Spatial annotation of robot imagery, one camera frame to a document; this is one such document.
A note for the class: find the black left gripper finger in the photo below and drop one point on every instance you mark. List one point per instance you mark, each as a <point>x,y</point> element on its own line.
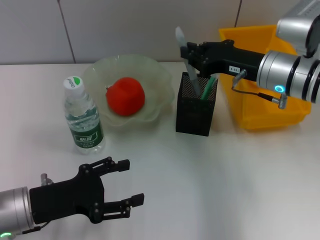
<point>115,165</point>
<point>128,202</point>

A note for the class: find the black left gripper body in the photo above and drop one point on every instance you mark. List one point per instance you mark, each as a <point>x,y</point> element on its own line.
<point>67,197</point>

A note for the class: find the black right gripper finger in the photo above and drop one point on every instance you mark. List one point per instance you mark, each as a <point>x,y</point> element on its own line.
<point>193,47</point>
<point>192,63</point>

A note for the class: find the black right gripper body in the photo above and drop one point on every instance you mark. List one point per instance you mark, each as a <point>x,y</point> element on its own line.
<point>230,58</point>

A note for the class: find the grey glitter pen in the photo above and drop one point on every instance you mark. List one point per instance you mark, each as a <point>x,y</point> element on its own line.
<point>193,80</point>

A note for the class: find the green pen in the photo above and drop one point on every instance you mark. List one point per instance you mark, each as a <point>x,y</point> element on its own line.
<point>210,87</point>

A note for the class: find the clear green-label water bottle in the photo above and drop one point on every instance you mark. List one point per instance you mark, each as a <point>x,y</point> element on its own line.
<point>82,112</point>

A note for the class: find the red-orange fruit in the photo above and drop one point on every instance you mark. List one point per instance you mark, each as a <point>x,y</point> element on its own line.
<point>126,96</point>

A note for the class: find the pale green glass fruit plate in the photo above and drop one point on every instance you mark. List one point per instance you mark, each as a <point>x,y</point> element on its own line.
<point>155,80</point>

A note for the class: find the black mesh pen holder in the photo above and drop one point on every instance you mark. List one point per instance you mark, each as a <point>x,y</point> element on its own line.
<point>193,117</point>

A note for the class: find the yellow plastic bin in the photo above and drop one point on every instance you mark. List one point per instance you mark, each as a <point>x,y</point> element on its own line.
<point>255,110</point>

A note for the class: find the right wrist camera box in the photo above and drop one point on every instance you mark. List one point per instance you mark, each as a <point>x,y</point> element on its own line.
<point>297,27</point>

